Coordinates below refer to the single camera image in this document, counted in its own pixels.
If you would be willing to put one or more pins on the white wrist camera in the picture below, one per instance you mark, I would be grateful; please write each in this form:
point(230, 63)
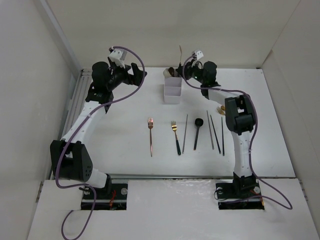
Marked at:
point(118, 56)
point(197, 55)

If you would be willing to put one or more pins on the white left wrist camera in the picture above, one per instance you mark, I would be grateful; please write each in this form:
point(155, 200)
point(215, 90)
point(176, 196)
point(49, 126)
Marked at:
point(118, 56)

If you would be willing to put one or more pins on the white ceramic spoon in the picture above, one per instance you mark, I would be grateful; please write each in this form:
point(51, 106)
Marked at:
point(165, 73)

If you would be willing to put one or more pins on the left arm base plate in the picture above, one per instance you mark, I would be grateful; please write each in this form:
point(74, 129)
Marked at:
point(116, 200)

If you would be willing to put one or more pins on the white compartment organizer box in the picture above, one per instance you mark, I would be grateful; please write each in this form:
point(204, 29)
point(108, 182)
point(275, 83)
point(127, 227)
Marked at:
point(172, 89)

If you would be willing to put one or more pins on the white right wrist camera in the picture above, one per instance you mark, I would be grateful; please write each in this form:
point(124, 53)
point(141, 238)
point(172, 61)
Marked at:
point(197, 55)

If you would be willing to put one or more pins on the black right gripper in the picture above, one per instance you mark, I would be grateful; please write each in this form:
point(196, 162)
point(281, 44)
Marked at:
point(189, 66)

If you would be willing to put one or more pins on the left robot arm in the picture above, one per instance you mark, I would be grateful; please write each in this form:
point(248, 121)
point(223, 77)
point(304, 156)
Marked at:
point(69, 156)

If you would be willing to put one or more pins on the brown wooden spoon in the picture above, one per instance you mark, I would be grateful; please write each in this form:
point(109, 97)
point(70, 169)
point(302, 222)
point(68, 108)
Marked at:
point(171, 72)

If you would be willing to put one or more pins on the black chopstick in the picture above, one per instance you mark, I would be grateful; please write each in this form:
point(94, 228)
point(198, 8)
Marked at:
point(222, 137)
point(215, 134)

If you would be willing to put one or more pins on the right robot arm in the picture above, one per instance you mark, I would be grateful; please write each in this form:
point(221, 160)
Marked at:
point(240, 120)

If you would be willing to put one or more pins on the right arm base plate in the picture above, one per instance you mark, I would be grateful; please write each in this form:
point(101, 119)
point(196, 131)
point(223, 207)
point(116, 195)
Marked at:
point(230, 197)

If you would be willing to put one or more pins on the black spoon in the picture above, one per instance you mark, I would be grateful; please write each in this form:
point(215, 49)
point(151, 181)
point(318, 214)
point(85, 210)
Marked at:
point(198, 123)

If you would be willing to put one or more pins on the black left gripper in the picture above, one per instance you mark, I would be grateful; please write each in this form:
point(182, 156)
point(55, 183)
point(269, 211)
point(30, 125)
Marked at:
point(135, 79)

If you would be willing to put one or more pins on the aluminium rail frame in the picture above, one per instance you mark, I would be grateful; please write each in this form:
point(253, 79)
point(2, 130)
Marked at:
point(78, 90)

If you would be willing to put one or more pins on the rose gold fork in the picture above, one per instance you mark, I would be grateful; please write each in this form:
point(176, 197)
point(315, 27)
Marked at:
point(150, 127)

